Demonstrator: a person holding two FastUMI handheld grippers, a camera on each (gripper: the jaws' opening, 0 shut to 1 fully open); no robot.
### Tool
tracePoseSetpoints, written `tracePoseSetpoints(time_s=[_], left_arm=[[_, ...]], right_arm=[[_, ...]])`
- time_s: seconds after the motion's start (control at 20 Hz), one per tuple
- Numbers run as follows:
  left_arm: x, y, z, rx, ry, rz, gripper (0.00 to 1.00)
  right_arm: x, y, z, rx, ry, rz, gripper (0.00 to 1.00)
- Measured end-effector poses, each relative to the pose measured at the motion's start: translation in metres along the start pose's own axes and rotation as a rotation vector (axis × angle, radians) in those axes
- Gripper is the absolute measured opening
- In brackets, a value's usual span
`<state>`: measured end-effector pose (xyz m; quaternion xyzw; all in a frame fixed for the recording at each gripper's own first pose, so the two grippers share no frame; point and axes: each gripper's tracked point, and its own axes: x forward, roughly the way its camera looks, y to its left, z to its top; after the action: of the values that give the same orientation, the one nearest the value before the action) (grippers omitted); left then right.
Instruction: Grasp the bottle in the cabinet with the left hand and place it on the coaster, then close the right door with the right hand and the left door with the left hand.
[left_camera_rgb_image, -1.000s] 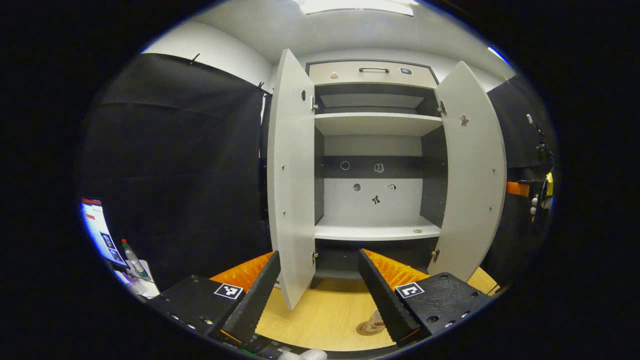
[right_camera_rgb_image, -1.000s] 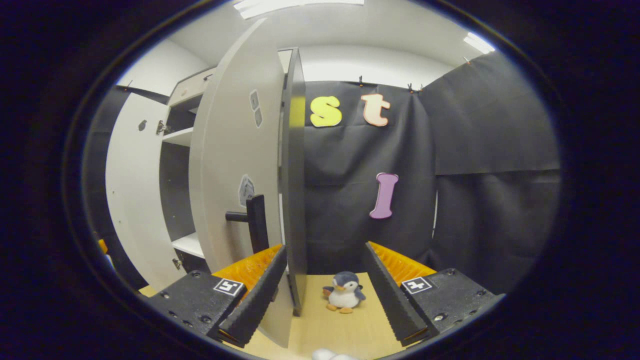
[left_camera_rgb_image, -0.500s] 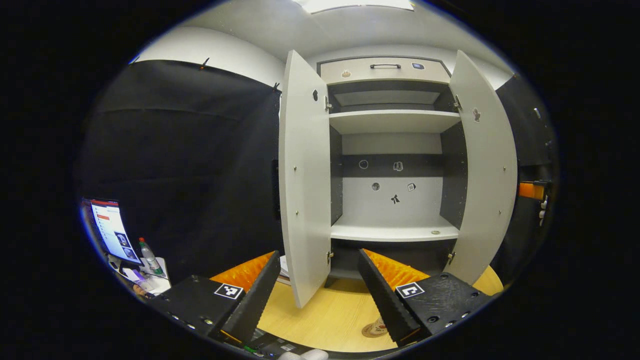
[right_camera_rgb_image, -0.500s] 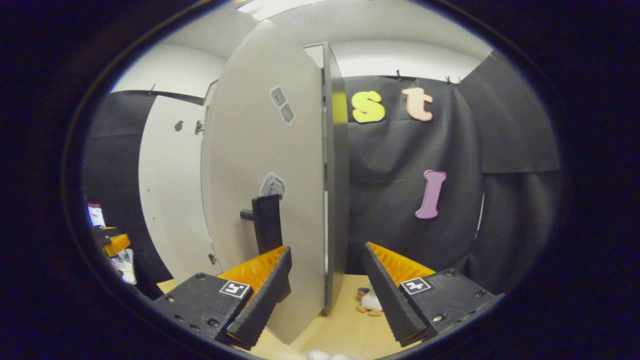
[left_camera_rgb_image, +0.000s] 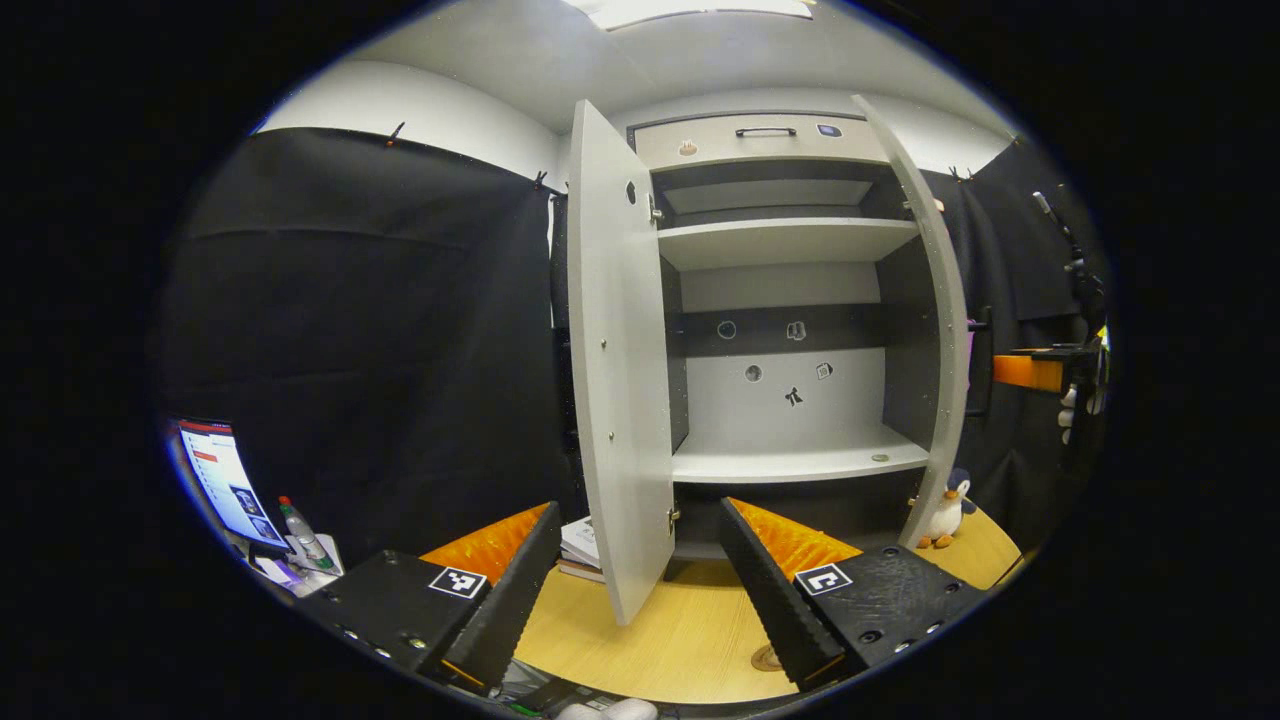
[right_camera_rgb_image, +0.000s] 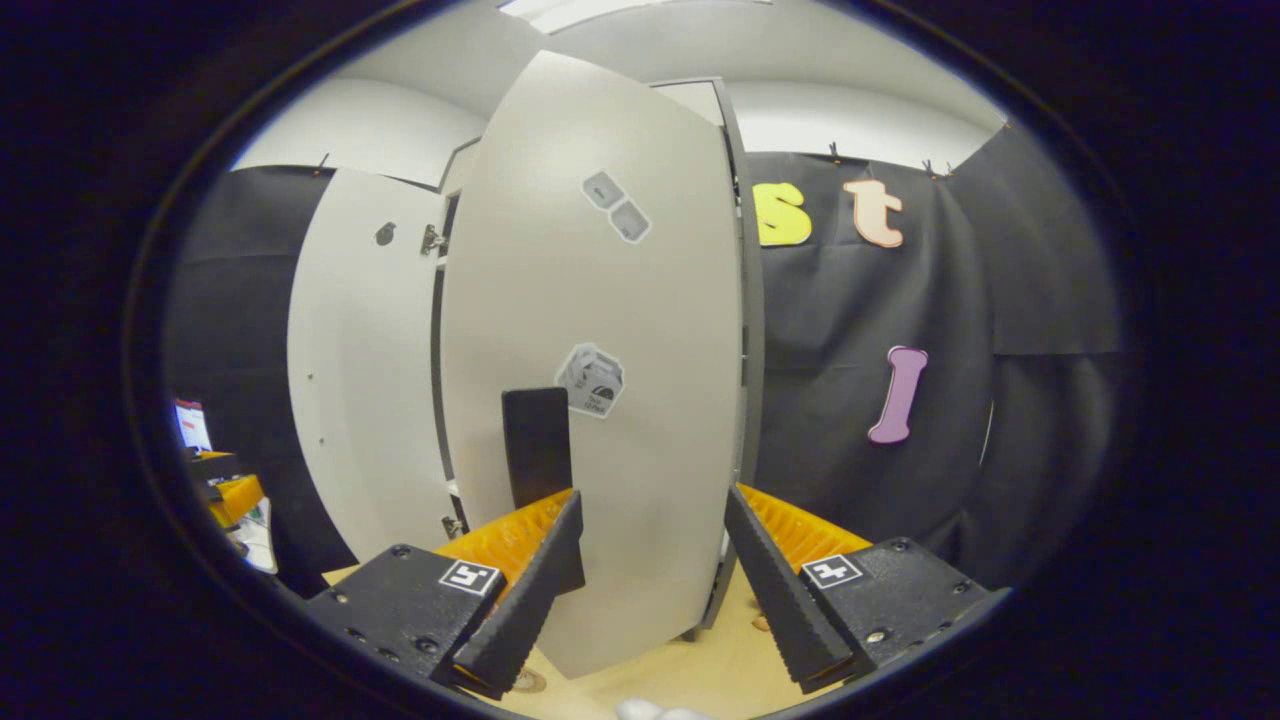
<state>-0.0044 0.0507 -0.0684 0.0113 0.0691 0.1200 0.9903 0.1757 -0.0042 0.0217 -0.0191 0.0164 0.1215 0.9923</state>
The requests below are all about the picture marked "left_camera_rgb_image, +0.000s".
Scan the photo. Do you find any grey cabinet drawer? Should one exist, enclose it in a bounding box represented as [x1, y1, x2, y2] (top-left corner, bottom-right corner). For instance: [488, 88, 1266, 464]
[628, 112, 893, 174]

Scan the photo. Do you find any penguin plush toy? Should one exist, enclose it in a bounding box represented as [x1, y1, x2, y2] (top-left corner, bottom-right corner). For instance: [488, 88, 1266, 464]
[918, 468, 977, 549]

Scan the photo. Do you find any black backdrop cloth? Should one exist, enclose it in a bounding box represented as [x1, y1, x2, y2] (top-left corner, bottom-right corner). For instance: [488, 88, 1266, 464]
[160, 125, 1113, 566]

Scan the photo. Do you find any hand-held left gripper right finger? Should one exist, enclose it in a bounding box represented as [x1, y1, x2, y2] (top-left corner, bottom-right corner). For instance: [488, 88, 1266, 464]
[717, 496, 993, 692]

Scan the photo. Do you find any grey cabinet door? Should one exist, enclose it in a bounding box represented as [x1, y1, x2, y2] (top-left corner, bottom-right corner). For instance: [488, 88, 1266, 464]
[853, 95, 998, 551]
[567, 100, 679, 627]

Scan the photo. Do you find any computer monitor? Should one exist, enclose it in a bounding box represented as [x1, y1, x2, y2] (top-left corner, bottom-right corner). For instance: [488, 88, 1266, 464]
[175, 420, 293, 553]

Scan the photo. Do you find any large ceiling light panel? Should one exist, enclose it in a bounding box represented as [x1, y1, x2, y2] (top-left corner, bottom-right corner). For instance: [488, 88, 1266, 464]
[563, 0, 816, 31]

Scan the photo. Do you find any stack of books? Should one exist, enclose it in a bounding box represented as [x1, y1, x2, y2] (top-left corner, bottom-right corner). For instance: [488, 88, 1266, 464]
[557, 515, 607, 584]

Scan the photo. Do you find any red capped plastic bottle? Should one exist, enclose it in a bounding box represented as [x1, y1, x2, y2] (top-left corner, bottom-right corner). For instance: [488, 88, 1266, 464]
[278, 496, 333, 571]

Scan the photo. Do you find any grey cabinet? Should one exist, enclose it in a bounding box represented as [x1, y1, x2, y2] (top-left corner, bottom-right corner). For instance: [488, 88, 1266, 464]
[567, 95, 998, 627]

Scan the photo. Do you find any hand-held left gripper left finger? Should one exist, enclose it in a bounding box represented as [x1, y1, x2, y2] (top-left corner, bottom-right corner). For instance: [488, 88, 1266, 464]
[295, 500, 564, 696]

